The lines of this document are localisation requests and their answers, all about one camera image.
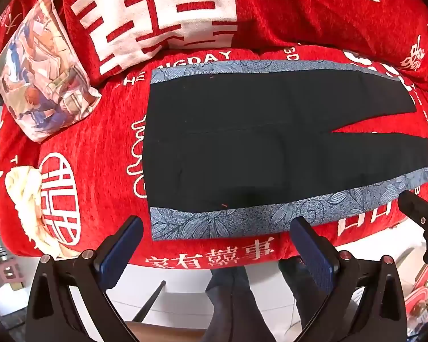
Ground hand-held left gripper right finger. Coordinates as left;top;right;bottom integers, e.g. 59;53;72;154
289;215;409;342

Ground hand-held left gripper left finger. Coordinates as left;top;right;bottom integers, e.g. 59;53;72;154
26;215;145;342

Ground black pants blue floral stripes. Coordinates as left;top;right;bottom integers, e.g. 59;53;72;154
143;60;428;242

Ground black metal rod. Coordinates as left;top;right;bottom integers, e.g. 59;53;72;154
132;281;167;323

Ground red patterned package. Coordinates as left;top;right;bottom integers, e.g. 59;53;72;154
404;277;428;323

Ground brown wooden stool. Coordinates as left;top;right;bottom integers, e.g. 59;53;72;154
124;321;215;342

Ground red plastic stool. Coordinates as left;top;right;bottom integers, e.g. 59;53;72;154
0;256;26;291

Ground red printed blanket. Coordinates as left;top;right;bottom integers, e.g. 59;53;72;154
0;0;428;268

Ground cream cloth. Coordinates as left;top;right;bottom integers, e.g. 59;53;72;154
5;166;80;259

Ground cartoon printed cushion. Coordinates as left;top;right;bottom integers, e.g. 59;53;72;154
0;0;102;144

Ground red quilt white print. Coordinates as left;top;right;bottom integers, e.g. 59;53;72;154
60;0;428;87

